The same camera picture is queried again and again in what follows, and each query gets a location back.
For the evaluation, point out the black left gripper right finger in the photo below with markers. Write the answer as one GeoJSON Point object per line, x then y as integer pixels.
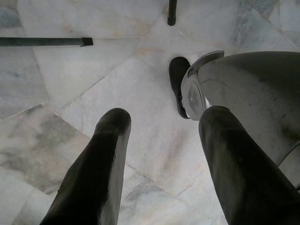
{"type": "Point", "coordinates": [239, 173]}

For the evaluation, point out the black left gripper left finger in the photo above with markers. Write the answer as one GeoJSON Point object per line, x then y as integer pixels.
{"type": "Point", "coordinates": [93, 178]}

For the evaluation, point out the black robot left foot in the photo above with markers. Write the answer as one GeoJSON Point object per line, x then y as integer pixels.
{"type": "Point", "coordinates": [177, 77]}

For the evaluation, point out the pink marble folding table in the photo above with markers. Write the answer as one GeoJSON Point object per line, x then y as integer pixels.
{"type": "Point", "coordinates": [171, 11]}

